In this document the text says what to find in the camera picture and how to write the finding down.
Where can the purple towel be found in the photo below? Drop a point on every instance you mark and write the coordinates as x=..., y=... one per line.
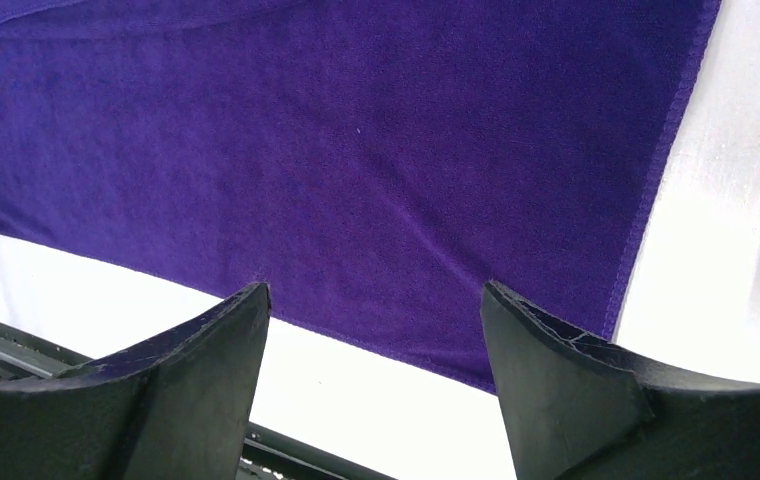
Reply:
x=375, y=162

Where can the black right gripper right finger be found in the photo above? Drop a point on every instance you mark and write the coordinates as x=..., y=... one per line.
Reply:
x=576, y=406

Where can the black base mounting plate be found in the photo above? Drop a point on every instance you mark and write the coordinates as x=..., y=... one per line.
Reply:
x=266, y=454

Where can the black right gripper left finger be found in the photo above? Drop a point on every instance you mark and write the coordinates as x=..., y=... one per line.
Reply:
x=173, y=406

